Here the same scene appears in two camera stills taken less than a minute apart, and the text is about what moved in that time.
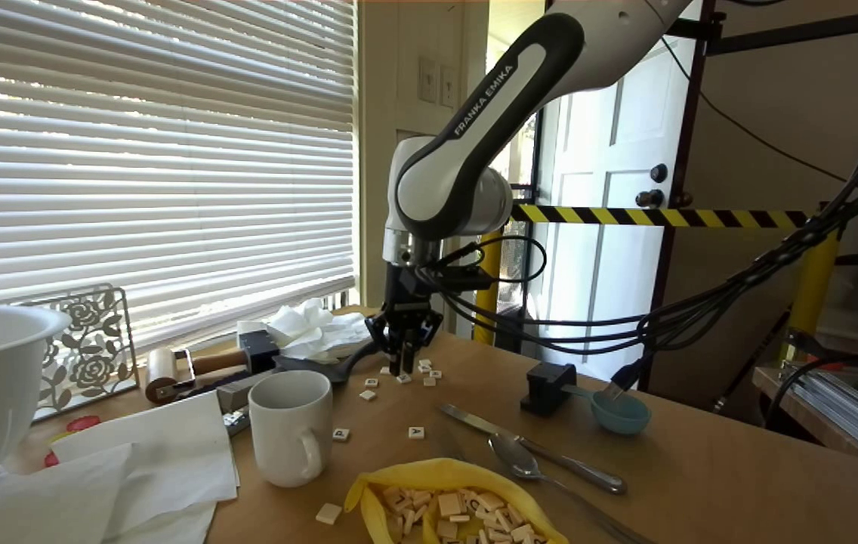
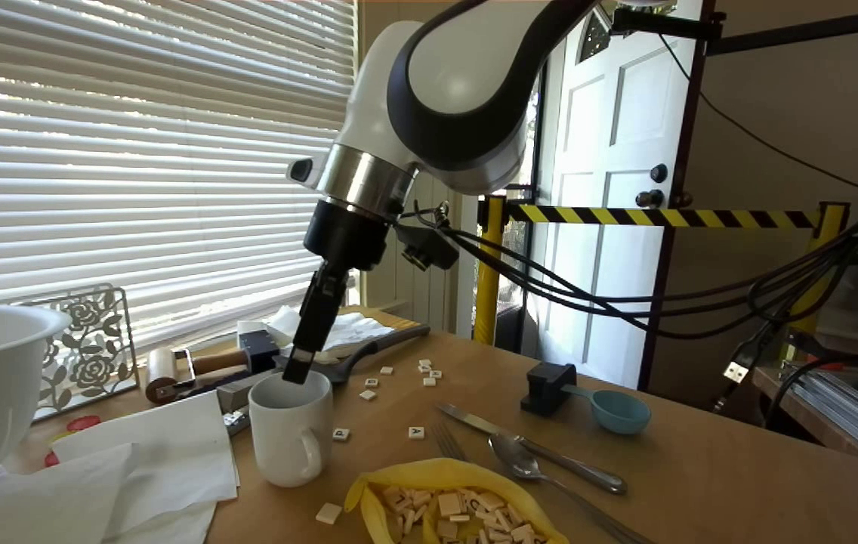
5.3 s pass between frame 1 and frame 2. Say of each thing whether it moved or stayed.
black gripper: moved
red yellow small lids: stayed
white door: stayed
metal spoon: stayed
